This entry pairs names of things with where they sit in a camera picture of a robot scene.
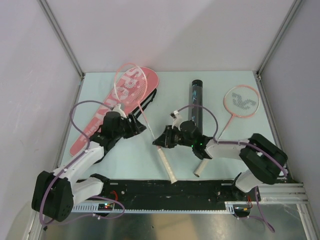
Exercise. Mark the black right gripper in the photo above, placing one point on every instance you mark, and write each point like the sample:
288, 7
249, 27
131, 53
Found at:
165, 139

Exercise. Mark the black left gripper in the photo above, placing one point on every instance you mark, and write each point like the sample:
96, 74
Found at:
135, 129

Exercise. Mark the pink racket cover bag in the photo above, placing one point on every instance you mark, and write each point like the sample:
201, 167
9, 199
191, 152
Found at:
111, 101

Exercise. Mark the pink badminton racket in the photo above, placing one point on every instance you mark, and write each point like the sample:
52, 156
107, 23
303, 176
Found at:
130, 87
241, 101

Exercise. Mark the black shuttlecock tube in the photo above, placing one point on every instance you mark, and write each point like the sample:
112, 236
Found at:
196, 98

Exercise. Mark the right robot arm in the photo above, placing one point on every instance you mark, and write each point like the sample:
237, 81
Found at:
263, 159

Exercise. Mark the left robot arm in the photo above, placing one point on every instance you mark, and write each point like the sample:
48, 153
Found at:
56, 192

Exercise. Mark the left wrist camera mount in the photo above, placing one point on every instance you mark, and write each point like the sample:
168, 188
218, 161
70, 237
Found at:
118, 109

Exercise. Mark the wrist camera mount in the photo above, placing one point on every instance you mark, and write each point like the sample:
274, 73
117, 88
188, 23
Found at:
177, 119
118, 109

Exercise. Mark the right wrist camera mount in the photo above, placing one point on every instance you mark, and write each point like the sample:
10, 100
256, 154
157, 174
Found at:
177, 119

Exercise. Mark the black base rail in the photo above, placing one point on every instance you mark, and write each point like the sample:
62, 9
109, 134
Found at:
181, 196

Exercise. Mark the left aluminium frame post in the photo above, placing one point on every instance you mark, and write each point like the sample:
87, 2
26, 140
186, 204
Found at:
49, 14

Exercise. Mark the aluminium frame post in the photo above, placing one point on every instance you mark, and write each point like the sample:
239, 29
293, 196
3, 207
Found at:
280, 34
49, 14

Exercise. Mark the right aluminium frame post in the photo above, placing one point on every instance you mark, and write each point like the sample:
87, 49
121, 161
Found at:
280, 34

